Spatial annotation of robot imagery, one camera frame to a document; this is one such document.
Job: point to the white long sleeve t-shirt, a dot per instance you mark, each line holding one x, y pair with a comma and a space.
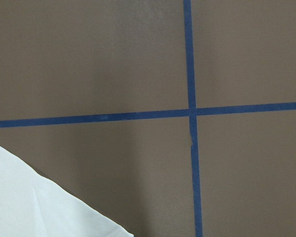
34, 206

